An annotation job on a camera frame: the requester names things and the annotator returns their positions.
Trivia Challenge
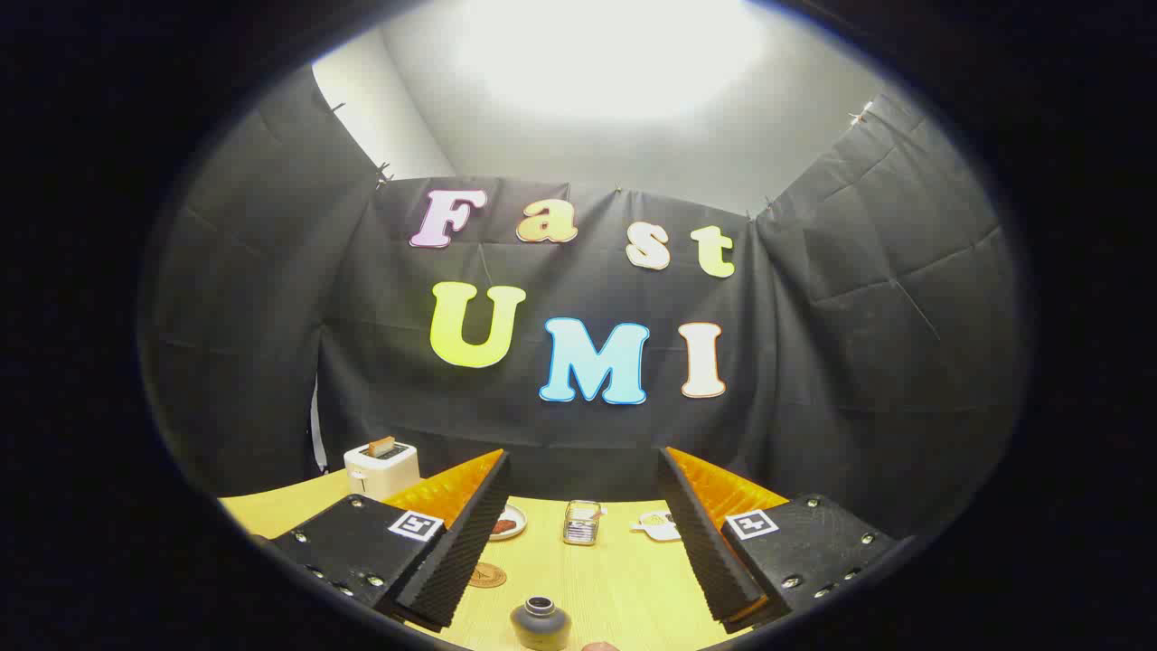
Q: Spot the silver bottle with green label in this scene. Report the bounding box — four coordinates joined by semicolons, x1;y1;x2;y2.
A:
509;596;573;651

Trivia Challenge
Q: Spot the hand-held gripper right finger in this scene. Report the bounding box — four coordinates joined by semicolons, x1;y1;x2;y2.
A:
656;446;898;634

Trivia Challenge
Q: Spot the metal wire basket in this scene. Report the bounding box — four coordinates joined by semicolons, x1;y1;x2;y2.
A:
562;500;603;546

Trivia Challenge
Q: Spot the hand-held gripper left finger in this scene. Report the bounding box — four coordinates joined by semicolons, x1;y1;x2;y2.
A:
268;449;513;634

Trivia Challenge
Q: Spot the wooden table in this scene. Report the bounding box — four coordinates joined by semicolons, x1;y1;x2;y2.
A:
220;470;756;651

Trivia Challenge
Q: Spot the white divided dish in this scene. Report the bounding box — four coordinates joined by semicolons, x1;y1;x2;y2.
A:
630;510;681;543

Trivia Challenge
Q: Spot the white oval plate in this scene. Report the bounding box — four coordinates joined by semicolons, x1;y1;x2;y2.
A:
488;504;528;542

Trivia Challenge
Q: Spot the white toaster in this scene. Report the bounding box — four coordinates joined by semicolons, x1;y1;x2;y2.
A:
343;440;421;500

